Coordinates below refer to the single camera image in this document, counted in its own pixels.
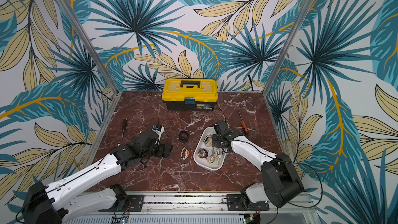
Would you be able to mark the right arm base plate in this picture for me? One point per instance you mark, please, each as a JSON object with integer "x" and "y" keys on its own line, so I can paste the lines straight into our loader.
{"x": 247, "y": 202}

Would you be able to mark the beige square watch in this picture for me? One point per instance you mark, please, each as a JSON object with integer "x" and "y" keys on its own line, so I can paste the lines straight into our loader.
{"x": 208, "y": 141}

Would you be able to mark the beige looped watch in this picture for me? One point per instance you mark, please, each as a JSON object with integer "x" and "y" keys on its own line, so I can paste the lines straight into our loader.
{"x": 213, "y": 159}

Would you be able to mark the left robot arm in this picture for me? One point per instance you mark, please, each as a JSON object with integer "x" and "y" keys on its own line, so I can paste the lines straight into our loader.
{"x": 62, "y": 200}

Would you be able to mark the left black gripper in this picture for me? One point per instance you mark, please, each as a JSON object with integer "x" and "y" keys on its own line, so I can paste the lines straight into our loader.
{"x": 161, "y": 153}

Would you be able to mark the black round watch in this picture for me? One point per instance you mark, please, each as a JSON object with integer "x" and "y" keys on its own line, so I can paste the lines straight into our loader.
{"x": 183, "y": 136}

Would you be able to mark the yellow black toolbox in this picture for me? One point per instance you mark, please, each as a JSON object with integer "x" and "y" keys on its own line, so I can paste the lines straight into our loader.
{"x": 190, "y": 94}

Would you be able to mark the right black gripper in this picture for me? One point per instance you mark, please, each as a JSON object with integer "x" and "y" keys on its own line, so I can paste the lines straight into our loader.
{"x": 217, "y": 140}

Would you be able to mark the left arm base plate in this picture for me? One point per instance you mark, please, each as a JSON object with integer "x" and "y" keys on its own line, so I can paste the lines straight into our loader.
{"x": 124, "y": 202}

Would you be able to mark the white plastic storage tray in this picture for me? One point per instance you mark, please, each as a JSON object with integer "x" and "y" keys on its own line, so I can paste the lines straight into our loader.
{"x": 203, "y": 162}

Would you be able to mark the aluminium front rail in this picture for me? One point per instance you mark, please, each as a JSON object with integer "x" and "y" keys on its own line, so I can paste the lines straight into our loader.
{"x": 196, "y": 207}

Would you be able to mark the orange handle screwdriver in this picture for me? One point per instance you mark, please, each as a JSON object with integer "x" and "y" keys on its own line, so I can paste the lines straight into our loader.
{"x": 243, "y": 124}

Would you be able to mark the black yellow screwdriver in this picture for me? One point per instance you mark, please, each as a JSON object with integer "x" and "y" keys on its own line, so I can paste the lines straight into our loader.
{"x": 123, "y": 128}

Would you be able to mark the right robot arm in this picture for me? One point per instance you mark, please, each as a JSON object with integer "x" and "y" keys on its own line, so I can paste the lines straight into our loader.
{"x": 281, "y": 182}

